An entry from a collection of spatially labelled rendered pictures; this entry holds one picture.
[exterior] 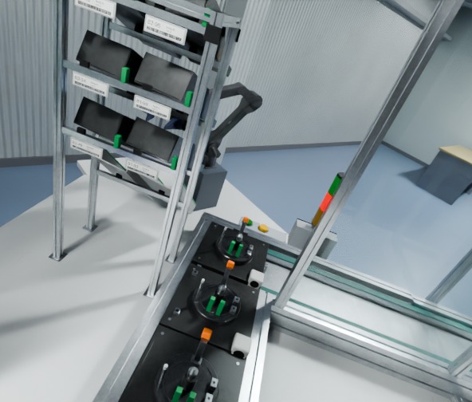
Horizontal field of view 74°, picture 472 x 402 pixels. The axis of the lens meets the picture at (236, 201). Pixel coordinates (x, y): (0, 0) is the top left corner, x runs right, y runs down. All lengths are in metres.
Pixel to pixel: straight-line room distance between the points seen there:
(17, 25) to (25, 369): 2.41
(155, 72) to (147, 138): 0.16
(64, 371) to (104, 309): 0.19
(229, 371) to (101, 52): 0.81
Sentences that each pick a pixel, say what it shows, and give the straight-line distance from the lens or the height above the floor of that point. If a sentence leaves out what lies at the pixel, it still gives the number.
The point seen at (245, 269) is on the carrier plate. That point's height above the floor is 0.97.
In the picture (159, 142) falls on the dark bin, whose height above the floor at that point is 1.34.
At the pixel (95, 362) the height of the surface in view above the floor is 0.86.
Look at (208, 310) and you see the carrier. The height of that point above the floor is 0.99.
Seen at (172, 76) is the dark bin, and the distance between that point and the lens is 0.79.
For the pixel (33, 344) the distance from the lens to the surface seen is 0.98.
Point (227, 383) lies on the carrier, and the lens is 0.83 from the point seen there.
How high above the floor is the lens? 1.68
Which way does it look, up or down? 30 degrees down
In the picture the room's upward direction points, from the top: 20 degrees clockwise
